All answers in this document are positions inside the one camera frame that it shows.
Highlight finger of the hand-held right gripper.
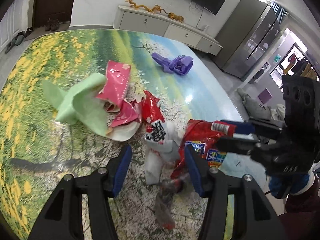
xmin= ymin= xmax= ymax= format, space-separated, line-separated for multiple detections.
xmin=220 ymin=119 xmax=288 ymax=139
xmin=216 ymin=136 xmax=262 ymax=156

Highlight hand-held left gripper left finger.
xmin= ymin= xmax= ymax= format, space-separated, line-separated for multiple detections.
xmin=27 ymin=145 xmax=132 ymax=240

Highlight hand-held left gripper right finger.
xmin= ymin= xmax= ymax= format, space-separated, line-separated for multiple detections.
xmin=185 ymin=145 xmax=293 ymax=240

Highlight white paper bowl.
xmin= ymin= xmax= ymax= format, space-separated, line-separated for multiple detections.
xmin=106 ymin=122 xmax=142 ymax=142

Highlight red snack bag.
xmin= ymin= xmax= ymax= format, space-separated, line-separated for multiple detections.
xmin=171 ymin=119 xmax=238 ymax=193

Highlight clear plastic wrapper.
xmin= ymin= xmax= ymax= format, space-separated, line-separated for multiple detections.
xmin=154 ymin=172 xmax=186 ymax=230

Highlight red and white snack wrapper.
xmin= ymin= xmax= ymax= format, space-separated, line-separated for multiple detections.
xmin=141 ymin=90 xmax=183 ymax=185

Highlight light green cloth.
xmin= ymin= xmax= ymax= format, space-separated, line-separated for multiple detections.
xmin=41 ymin=73 xmax=110 ymax=136

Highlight purple plastic bag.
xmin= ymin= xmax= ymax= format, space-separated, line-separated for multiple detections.
xmin=151 ymin=52 xmax=194 ymax=76

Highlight pink torn wrapper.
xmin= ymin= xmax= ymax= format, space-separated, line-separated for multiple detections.
xmin=96 ymin=60 xmax=143 ymax=135

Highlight person's right forearm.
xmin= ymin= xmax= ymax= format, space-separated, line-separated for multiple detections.
xmin=285 ymin=184 xmax=320 ymax=217

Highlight person's right hand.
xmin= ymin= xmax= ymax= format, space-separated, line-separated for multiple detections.
xmin=269 ymin=174 xmax=311 ymax=199

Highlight grey cloth bundle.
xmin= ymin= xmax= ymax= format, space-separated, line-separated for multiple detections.
xmin=236 ymin=87 xmax=273 ymax=121

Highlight white cloth bundle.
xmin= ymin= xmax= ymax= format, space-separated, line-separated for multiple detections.
xmin=271 ymin=104 xmax=286 ymax=121

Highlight purple stool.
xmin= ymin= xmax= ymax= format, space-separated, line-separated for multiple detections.
xmin=259 ymin=88 xmax=273 ymax=104

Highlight hanging clothes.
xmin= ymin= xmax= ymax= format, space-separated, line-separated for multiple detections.
xmin=287 ymin=51 xmax=320 ymax=81

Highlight grey refrigerator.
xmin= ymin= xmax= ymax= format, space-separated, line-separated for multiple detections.
xmin=214 ymin=0 xmax=282 ymax=81

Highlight blue striped curtain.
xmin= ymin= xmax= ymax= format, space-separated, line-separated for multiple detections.
xmin=271 ymin=1 xmax=288 ymax=24

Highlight golden tiger figurine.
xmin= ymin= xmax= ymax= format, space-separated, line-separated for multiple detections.
xmin=167 ymin=12 xmax=185 ymax=22

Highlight white television cabinet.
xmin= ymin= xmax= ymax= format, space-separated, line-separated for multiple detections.
xmin=113 ymin=4 xmax=223 ymax=55

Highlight golden dragon ornament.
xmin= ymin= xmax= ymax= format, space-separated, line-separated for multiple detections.
xmin=149 ymin=4 xmax=169 ymax=14
xmin=125 ymin=0 xmax=150 ymax=12

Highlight grey slipper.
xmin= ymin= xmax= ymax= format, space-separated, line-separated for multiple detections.
xmin=5 ymin=41 xmax=17 ymax=54
xmin=11 ymin=34 xmax=25 ymax=46

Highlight dark brown door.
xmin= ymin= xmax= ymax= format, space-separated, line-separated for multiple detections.
xmin=34 ymin=0 xmax=79 ymax=28

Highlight white hallway cupboard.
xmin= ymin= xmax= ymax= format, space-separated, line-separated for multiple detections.
xmin=0 ymin=0 xmax=39 ymax=53

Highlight black television cable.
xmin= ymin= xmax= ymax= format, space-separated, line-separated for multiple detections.
xmin=189 ymin=1 xmax=205 ymax=29

